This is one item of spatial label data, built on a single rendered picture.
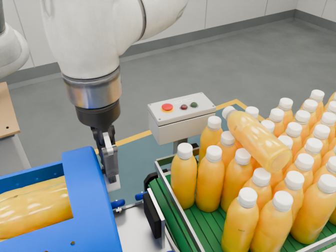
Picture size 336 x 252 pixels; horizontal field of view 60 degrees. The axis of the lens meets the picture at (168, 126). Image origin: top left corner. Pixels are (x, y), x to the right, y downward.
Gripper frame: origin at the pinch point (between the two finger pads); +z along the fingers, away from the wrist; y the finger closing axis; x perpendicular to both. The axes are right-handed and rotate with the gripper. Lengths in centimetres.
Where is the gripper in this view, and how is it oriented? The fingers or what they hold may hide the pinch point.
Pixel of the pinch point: (111, 177)
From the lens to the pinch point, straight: 63.9
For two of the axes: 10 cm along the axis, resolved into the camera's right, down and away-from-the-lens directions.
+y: -3.8, -5.7, 7.3
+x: -9.3, 2.4, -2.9
